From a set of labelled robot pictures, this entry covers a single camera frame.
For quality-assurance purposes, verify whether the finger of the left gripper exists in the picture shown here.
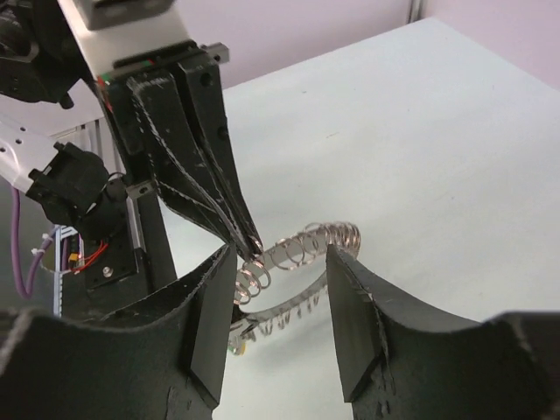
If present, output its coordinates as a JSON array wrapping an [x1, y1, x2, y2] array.
[[127, 72, 249, 258], [174, 54, 263, 254]]

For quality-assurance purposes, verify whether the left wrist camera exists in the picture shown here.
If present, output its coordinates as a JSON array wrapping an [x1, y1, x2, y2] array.
[[58, 0, 191, 77]]

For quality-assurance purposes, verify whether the white slotted cable duct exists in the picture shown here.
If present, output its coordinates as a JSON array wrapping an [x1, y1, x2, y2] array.
[[52, 226, 83, 316]]

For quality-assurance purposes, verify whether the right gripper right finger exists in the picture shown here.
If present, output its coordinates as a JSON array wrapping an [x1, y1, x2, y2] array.
[[326, 246, 559, 419]]

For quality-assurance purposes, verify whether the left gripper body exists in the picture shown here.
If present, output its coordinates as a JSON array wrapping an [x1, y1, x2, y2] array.
[[98, 41, 225, 175]]

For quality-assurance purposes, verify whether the metal disc keyring holder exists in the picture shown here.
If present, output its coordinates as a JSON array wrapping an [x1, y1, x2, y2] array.
[[227, 221, 361, 348]]

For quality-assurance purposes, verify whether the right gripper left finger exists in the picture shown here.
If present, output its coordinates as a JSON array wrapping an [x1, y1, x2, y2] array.
[[1, 246, 236, 419]]

